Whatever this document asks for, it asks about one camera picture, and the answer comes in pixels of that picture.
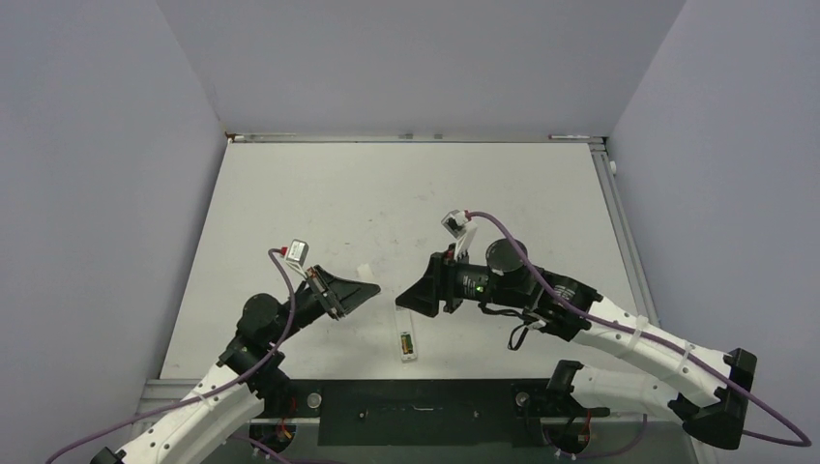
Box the white remote control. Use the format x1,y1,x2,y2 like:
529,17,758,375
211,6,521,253
395,306,418,363

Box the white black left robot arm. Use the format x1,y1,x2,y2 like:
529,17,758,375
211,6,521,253
92,265,381,463

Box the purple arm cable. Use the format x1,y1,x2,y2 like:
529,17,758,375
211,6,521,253
464,210,813,459
44,248,297,464

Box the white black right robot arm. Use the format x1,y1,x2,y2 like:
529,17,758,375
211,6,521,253
395,239,757,450

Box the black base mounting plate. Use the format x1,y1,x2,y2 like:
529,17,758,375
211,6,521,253
248,379,609,451

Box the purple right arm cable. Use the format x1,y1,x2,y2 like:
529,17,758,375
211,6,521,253
464,210,813,459

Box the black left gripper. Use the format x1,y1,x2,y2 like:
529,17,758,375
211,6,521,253
269,264,380,345

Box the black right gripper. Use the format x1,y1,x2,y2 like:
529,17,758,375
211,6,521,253
397,243,525,316

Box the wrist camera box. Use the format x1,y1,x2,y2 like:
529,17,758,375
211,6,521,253
279,239,309,277
441,210,478,259

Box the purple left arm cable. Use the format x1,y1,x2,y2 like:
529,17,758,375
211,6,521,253
44,248,297,464

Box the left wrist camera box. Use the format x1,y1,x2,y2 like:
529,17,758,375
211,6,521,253
279,239,309,277

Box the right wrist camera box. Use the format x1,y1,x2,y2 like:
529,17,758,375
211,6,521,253
441,210,478,259

